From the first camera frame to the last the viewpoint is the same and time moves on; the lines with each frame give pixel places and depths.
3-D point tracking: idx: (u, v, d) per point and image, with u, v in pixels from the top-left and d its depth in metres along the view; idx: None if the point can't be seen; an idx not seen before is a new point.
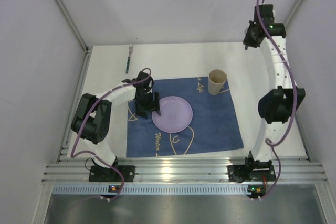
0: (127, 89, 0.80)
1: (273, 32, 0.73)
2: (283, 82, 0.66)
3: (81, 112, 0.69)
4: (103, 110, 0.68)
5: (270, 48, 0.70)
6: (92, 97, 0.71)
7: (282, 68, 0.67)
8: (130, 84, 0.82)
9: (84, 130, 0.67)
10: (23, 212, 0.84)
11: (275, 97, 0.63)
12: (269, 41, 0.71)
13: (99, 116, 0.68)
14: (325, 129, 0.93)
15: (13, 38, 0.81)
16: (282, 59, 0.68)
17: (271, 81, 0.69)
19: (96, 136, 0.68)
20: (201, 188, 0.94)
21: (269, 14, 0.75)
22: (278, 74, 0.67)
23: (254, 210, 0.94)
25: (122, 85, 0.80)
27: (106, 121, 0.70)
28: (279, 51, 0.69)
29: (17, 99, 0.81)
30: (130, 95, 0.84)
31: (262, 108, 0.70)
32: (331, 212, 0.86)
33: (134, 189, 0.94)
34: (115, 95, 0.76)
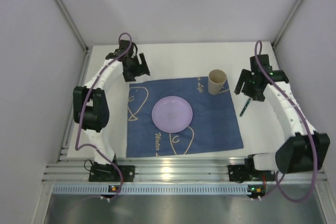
0: (113, 67, 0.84)
1: (275, 77, 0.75)
2: (298, 127, 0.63)
3: (78, 105, 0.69)
4: (99, 96, 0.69)
5: (276, 94, 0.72)
6: (84, 89, 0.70)
7: (294, 113, 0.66)
8: (115, 61, 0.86)
9: (87, 120, 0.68)
10: (23, 211, 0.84)
11: (295, 147, 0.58)
12: (273, 87, 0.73)
13: (97, 103, 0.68)
14: (325, 129, 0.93)
15: (13, 37, 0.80)
16: (292, 103, 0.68)
17: (285, 127, 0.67)
19: (100, 123, 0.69)
20: (201, 188, 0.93)
21: (265, 63, 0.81)
22: (292, 120, 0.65)
23: (254, 210, 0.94)
25: (107, 66, 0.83)
27: (104, 106, 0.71)
28: (284, 95, 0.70)
29: (17, 98, 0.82)
30: (118, 71, 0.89)
31: (280, 158, 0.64)
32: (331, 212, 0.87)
33: (133, 189, 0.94)
34: (104, 77, 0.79)
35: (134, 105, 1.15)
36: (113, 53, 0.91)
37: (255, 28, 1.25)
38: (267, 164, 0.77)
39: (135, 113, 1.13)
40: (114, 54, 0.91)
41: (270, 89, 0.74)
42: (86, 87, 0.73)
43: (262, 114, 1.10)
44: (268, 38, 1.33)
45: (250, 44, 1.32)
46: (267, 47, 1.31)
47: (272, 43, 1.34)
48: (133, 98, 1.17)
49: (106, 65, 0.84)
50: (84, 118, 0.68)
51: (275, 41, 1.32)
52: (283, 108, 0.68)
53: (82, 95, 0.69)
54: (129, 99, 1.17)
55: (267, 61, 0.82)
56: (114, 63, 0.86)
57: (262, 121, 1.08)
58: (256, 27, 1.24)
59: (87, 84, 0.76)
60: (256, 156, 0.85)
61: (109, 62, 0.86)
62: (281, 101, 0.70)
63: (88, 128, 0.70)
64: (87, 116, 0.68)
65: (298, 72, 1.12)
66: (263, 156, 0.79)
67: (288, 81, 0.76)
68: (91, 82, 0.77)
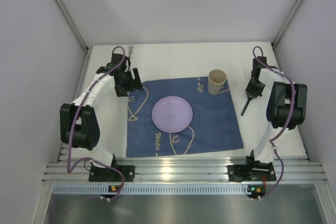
0: (104, 82, 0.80)
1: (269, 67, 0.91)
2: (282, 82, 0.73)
3: (65, 125, 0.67)
4: (87, 115, 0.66)
5: (268, 71, 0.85)
6: (72, 107, 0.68)
7: (280, 77, 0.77)
8: (106, 74, 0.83)
9: (76, 140, 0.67)
10: (22, 211, 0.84)
11: (277, 88, 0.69)
12: (266, 69, 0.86)
13: (86, 122, 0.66)
14: (325, 129, 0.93)
15: (13, 37, 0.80)
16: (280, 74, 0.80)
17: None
19: (89, 142, 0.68)
20: (201, 188, 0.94)
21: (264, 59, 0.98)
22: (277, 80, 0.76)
23: (255, 210, 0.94)
25: (98, 81, 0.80)
27: (93, 124, 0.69)
28: (274, 71, 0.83)
29: (16, 97, 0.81)
30: (110, 85, 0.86)
31: (269, 113, 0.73)
32: (331, 212, 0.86)
33: (134, 189, 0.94)
34: (94, 93, 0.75)
35: (134, 105, 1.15)
36: (104, 67, 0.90)
37: (255, 28, 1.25)
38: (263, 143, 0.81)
39: (135, 113, 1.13)
40: (105, 68, 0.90)
41: (263, 72, 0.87)
42: (74, 105, 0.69)
43: (262, 114, 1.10)
44: (268, 38, 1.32)
45: (250, 44, 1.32)
46: (267, 48, 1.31)
47: (272, 43, 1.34)
48: (133, 99, 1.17)
49: (97, 80, 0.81)
50: (73, 138, 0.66)
51: (275, 41, 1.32)
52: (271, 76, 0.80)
53: (70, 114, 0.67)
54: (129, 99, 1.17)
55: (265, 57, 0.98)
56: (105, 77, 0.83)
57: (261, 121, 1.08)
58: (256, 27, 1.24)
59: (76, 101, 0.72)
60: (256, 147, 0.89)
61: (100, 76, 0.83)
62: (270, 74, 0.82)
63: (77, 147, 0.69)
64: (76, 136, 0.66)
65: (298, 72, 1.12)
66: (262, 141, 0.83)
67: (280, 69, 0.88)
68: (81, 98, 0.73)
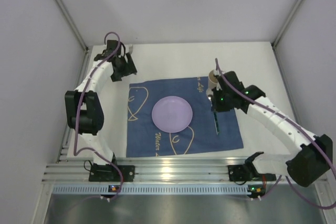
0: (103, 68, 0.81)
1: (253, 95, 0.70)
2: (301, 139, 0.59)
3: (71, 110, 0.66)
4: (92, 99, 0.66)
5: (262, 112, 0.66)
6: (75, 93, 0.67)
7: (288, 125, 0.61)
8: (105, 61, 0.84)
9: (83, 125, 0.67)
10: (23, 212, 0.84)
11: (307, 160, 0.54)
12: (256, 106, 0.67)
13: (91, 106, 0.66)
14: (325, 129, 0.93)
15: (13, 38, 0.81)
16: (281, 117, 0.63)
17: (287, 142, 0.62)
19: (95, 126, 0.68)
20: (201, 188, 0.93)
21: (235, 81, 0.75)
22: (290, 133, 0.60)
23: (255, 210, 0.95)
25: (96, 67, 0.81)
27: (98, 108, 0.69)
28: (269, 110, 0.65)
29: (17, 98, 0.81)
30: (108, 72, 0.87)
31: (293, 172, 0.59)
32: (331, 212, 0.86)
33: (134, 189, 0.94)
34: (95, 79, 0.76)
35: (134, 105, 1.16)
36: (101, 54, 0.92)
37: (255, 28, 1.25)
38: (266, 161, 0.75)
39: (135, 113, 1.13)
40: (103, 55, 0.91)
41: (253, 110, 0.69)
42: (78, 92, 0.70)
43: None
44: (268, 38, 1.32)
45: (250, 44, 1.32)
46: (267, 47, 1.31)
47: (272, 43, 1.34)
48: (133, 98, 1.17)
49: (96, 66, 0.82)
50: (80, 123, 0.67)
51: (275, 41, 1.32)
52: (275, 125, 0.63)
53: (74, 99, 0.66)
54: (129, 99, 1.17)
55: (236, 77, 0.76)
56: (103, 64, 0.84)
57: None
58: (257, 27, 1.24)
59: (79, 88, 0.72)
60: (256, 159, 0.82)
61: (98, 64, 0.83)
62: (269, 118, 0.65)
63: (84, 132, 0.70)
64: (82, 120, 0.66)
65: (298, 72, 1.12)
66: (265, 159, 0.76)
67: (265, 95, 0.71)
68: (82, 85, 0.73)
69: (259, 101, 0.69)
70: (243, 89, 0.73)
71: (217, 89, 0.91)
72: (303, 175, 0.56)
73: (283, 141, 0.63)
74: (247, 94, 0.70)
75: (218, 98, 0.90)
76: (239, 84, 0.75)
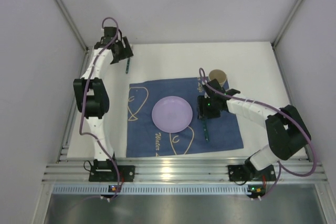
0: (104, 55, 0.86)
1: (229, 94, 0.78)
2: (268, 112, 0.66)
3: (79, 96, 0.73)
4: (98, 85, 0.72)
5: (236, 103, 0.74)
6: (82, 81, 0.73)
7: (258, 106, 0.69)
8: (104, 49, 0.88)
9: (91, 108, 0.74)
10: (23, 212, 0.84)
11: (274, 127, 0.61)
12: (232, 99, 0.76)
13: (98, 92, 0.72)
14: (324, 129, 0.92)
15: (14, 38, 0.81)
16: (250, 100, 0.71)
17: (261, 121, 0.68)
19: (103, 109, 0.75)
20: (201, 188, 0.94)
21: (217, 86, 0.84)
22: (259, 111, 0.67)
23: (254, 209, 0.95)
25: (98, 55, 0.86)
27: (104, 93, 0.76)
28: (240, 99, 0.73)
29: (17, 98, 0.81)
30: (109, 59, 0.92)
31: (275, 149, 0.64)
32: (331, 212, 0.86)
33: (134, 189, 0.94)
34: (98, 66, 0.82)
35: (134, 105, 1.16)
36: (100, 42, 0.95)
37: (255, 28, 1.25)
38: (265, 159, 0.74)
39: (135, 113, 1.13)
40: (101, 42, 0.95)
41: (230, 104, 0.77)
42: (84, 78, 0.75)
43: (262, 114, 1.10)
44: (268, 38, 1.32)
45: (250, 44, 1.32)
46: (268, 48, 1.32)
47: (272, 43, 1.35)
48: (133, 99, 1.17)
49: (97, 54, 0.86)
50: (87, 107, 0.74)
51: (275, 41, 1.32)
52: (247, 109, 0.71)
53: (82, 86, 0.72)
54: (129, 99, 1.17)
55: (218, 83, 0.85)
56: (104, 51, 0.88)
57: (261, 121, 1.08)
58: (257, 27, 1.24)
59: (85, 75, 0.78)
60: (253, 155, 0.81)
61: (99, 51, 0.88)
62: (242, 106, 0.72)
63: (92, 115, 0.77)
64: (90, 105, 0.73)
65: (298, 72, 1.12)
66: (260, 153, 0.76)
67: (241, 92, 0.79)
68: (87, 73, 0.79)
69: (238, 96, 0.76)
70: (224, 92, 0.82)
71: (204, 97, 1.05)
72: (281, 147, 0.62)
73: (260, 122, 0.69)
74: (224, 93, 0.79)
75: (206, 105, 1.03)
76: (220, 88, 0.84)
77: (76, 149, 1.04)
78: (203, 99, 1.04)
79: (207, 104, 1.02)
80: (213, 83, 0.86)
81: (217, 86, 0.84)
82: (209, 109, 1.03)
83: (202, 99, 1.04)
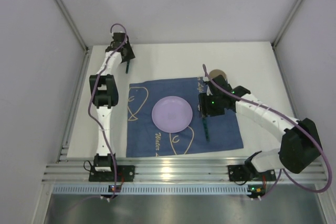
0: (114, 57, 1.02)
1: (239, 94, 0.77)
2: (284, 124, 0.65)
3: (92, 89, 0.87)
4: (109, 80, 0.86)
5: (247, 106, 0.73)
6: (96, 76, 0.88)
7: (272, 115, 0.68)
8: (115, 51, 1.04)
9: (103, 100, 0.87)
10: (23, 212, 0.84)
11: (292, 143, 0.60)
12: (242, 102, 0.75)
13: (108, 85, 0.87)
14: (324, 129, 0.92)
15: (13, 38, 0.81)
16: (264, 107, 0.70)
17: (273, 131, 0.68)
19: (113, 101, 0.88)
20: (201, 188, 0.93)
21: (224, 83, 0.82)
22: (274, 121, 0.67)
23: (254, 209, 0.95)
25: (109, 56, 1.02)
27: (115, 87, 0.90)
28: (252, 103, 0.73)
29: (17, 98, 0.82)
30: (118, 60, 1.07)
31: (287, 161, 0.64)
32: (331, 212, 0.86)
33: (134, 189, 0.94)
34: (110, 66, 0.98)
35: (134, 105, 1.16)
36: (111, 45, 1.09)
37: (255, 28, 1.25)
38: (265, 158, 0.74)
39: (135, 113, 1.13)
40: (112, 46, 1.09)
41: (240, 106, 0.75)
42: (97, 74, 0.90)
43: None
44: (268, 38, 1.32)
45: (250, 45, 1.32)
46: (267, 47, 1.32)
47: (272, 43, 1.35)
48: (133, 99, 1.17)
49: (109, 56, 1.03)
50: (100, 98, 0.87)
51: (275, 41, 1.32)
52: (261, 116, 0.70)
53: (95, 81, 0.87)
54: (129, 99, 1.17)
55: (224, 80, 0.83)
56: (115, 53, 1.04)
57: None
58: (257, 27, 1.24)
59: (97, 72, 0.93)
60: (255, 158, 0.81)
61: (111, 53, 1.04)
62: (254, 110, 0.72)
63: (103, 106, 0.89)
64: (102, 97, 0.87)
65: (298, 72, 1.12)
66: (262, 156, 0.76)
67: (250, 92, 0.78)
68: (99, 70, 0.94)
69: (247, 97, 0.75)
70: (230, 89, 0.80)
71: (207, 95, 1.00)
72: (294, 161, 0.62)
73: (272, 130, 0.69)
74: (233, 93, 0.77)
75: (209, 103, 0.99)
76: (227, 85, 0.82)
77: (76, 149, 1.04)
78: (206, 97, 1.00)
79: (210, 102, 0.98)
80: (219, 79, 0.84)
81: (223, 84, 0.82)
82: (212, 108, 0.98)
83: (205, 97, 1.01)
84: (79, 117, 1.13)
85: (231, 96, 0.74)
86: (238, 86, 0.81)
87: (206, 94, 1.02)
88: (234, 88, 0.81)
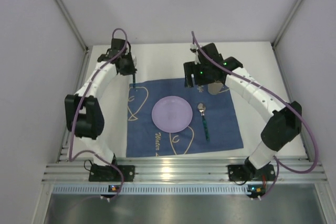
0: (105, 70, 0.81)
1: (230, 67, 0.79)
2: (273, 105, 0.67)
3: (70, 114, 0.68)
4: (93, 104, 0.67)
5: (238, 82, 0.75)
6: (76, 97, 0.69)
7: (262, 93, 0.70)
8: (108, 62, 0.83)
9: (81, 128, 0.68)
10: (23, 212, 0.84)
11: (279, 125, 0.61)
12: (233, 76, 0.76)
13: (91, 111, 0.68)
14: (324, 129, 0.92)
15: (14, 38, 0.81)
16: (256, 85, 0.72)
17: (261, 109, 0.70)
19: (94, 130, 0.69)
20: (201, 188, 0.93)
21: (215, 54, 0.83)
22: (263, 100, 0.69)
23: (254, 209, 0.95)
25: (98, 70, 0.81)
27: (98, 113, 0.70)
28: (244, 78, 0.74)
29: (17, 99, 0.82)
30: (112, 74, 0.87)
31: (268, 141, 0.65)
32: (331, 212, 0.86)
33: (134, 189, 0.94)
34: (96, 83, 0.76)
35: (134, 105, 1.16)
36: (105, 55, 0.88)
37: (255, 28, 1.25)
38: (262, 157, 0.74)
39: (135, 113, 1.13)
40: (106, 56, 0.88)
41: (230, 80, 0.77)
42: (78, 95, 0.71)
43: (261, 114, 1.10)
44: (268, 38, 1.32)
45: (250, 45, 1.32)
46: (267, 48, 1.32)
47: (272, 43, 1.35)
48: (133, 98, 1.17)
49: (99, 69, 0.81)
50: (77, 127, 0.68)
51: (275, 41, 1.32)
52: (251, 93, 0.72)
53: (74, 103, 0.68)
54: (129, 99, 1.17)
55: (216, 51, 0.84)
56: (107, 66, 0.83)
57: (261, 121, 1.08)
58: (257, 27, 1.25)
59: (80, 92, 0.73)
60: (251, 155, 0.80)
61: (101, 65, 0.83)
62: (245, 87, 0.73)
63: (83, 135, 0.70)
64: (81, 124, 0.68)
65: (298, 72, 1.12)
66: (256, 150, 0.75)
67: (242, 65, 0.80)
68: (83, 88, 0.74)
69: (238, 73, 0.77)
70: (221, 60, 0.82)
71: (195, 64, 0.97)
72: (275, 141, 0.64)
73: (259, 108, 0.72)
74: (225, 64, 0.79)
75: (198, 72, 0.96)
76: (218, 56, 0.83)
77: (75, 149, 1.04)
78: (194, 66, 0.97)
79: (199, 72, 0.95)
80: (210, 49, 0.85)
81: (214, 55, 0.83)
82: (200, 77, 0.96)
83: (192, 66, 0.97)
84: None
85: (222, 68, 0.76)
86: (230, 57, 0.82)
87: (193, 63, 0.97)
88: (226, 59, 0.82)
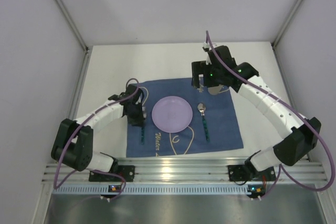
0: (112, 108, 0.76)
1: (245, 74, 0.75)
2: (292, 120, 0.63)
3: (61, 139, 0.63)
4: (85, 135, 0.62)
5: (254, 92, 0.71)
6: (72, 124, 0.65)
7: (280, 107, 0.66)
8: (116, 102, 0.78)
9: (65, 159, 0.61)
10: (22, 212, 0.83)
11: (297, 142, 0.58)
12: (249, 86, 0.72)
13: (82, 142, 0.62)
14: (324, 129, 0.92)
15: (14, 38, 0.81)
16: (274, 98, 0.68)
17: (277, 125, 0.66)
19: (77, 165, 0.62)
20: (201, 188, 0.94)
21: (228, 59, 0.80)
22: (282, 115, 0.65)
23: (254, 210, 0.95)
25: (106, 105, 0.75)
27: (89, 146, 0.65)
28: (260, 89, 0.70)
29: (17, 98, 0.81)
30: (117, 114, 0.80)
31: (283, 155, 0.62)
32: (331, 213, 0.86)
33: (135, 189, 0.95)
34: (99, 117, 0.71)
35: None
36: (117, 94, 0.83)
37: (256, 28, 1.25)
38: (264, 160, 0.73)
39: None
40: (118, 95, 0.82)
41: (245, 89, 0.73)
42: (76, 122, 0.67)
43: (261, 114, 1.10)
44: (268, 38, 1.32)
45: (250, 45, 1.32)
46: (268, 48, 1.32)
47: (272, 43, 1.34)
48: None
49: (106, 104, 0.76)
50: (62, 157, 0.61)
51: (275, 41, 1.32)
52: (268, 107, 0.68)
53: (68, 130, 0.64)
54: None
55: (229, 55, 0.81)
56: (115, 104, 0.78)
57: (261, 121, 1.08)
58: (257, 27, 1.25)
59: (79, 120, 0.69)
60: (253, 157, 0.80)
61: (109, 102, 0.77)
62: (262, 99, 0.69)
63: None
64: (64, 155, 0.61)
65: (298, 73, 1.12)
66: (260, 155, 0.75)
67: (258, 74, 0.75)
68: (83, 118, 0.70)
69: (254, 82, 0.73)
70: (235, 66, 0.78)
71: (206, 64, 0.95)
72: (289, 156, 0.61)
73: (274, 123, 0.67)
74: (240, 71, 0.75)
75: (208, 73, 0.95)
76: (230, 61, 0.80)
77: None
78: (205, 67, 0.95)
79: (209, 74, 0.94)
80: (223, 53, 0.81)
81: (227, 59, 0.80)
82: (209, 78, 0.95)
83: (203, 67, 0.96)
84: (79, 117, 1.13)
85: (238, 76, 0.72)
86: (244, 63, 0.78)
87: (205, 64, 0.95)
88: (239, 65, 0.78)
